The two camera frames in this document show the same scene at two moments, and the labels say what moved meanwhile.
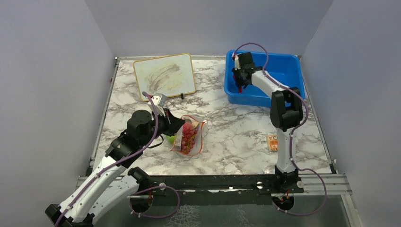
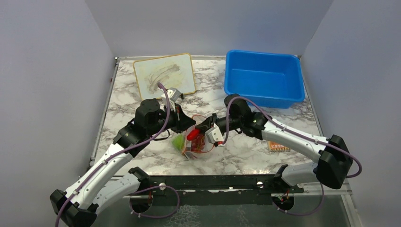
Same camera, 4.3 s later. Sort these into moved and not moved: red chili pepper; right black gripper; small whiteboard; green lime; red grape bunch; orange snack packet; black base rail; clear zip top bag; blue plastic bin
Moved: right black gripper; clear zip top bag; red chili pepper; red grape bunch; green lime
Not moved: blue plastic bin; orange snack packet; small whiteboard; black base rail
